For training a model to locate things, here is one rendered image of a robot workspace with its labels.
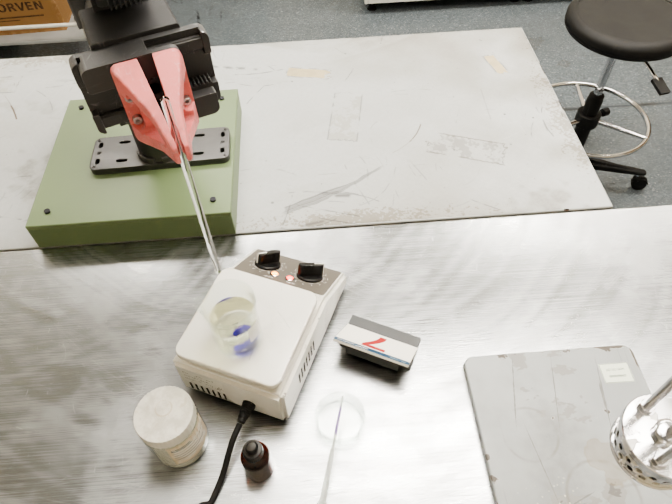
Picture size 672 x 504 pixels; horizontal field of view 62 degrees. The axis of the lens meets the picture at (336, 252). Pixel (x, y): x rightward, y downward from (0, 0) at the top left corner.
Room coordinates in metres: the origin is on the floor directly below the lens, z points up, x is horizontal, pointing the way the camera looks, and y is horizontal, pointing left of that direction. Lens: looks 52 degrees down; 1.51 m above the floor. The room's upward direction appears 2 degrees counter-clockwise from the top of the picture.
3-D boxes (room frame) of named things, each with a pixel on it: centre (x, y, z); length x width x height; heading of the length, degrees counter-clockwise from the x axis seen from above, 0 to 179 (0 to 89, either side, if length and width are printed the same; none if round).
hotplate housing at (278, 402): (0.34, 0.09, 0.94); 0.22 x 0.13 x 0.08; 158
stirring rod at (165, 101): (0.30, 0.11, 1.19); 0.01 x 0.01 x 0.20
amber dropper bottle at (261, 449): (0.18, 0.09, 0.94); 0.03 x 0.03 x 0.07
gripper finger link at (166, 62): (0.33, 0.13, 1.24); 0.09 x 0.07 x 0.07; 24
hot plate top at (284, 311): (0.31, 0.10, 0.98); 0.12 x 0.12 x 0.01; 68
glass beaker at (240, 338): (0.29, 0.11, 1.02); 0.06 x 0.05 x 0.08; 89
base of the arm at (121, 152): (0.63, 0.25, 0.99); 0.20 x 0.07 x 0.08; 95
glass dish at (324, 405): (0.23, 0.00, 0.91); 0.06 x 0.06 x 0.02
